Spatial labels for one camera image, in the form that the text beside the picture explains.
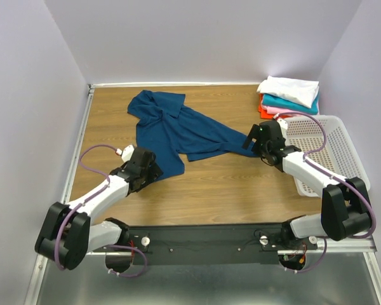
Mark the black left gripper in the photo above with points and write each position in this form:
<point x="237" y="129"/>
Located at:
<point x="154" y="172"/>

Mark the pink folded t shirt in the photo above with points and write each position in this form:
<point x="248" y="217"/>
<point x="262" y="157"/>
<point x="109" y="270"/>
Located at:
<point x="268" y="112"/>

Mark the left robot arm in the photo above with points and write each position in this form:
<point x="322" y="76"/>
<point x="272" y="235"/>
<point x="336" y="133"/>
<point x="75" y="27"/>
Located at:
<point x="68" y="232"/>

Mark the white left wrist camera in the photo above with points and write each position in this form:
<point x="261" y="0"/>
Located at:
<point x="126" y="153"/>

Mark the orange folded t shirt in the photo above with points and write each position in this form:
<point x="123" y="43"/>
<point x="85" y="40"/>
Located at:
<point x="260" y="102"/>

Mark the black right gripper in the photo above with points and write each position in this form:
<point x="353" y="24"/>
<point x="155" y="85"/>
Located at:
<point x="254" y="133"/>

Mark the white plastic basket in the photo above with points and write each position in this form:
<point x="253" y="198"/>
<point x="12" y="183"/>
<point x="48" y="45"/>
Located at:
<point x="338" y="154"/>

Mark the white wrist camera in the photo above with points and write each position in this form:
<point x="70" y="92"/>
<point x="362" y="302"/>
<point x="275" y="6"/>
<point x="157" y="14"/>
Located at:
<point x="282" y="124"/>
<point x="126" y="153"/>

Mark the white folded t shirt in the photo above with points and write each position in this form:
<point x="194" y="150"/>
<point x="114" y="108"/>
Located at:
<point x="298" y="91"/>

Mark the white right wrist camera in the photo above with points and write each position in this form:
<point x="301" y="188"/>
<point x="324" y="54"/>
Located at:
<point x="282" y="124"/>

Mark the dark blue t shirt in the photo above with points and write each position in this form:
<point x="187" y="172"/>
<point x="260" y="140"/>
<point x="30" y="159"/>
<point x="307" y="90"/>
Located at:
<point x="169" y="128"/>

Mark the white table edge strip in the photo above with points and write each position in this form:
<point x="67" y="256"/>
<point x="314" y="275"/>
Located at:
<point x="170" y="83"/>

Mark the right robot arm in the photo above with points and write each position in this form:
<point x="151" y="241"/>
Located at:
<point x="346" y="211"/>

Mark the aluminium frame rail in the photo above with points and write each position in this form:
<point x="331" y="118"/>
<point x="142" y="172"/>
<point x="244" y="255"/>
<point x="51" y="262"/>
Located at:
<point x="41" y="261"/>

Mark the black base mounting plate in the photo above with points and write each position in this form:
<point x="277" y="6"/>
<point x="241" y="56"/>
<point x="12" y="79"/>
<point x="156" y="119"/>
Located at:
<point x="261" y="243"/>

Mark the teal folded t shirt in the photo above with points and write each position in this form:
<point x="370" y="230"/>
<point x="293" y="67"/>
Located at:
<point x="270" y="100"/>

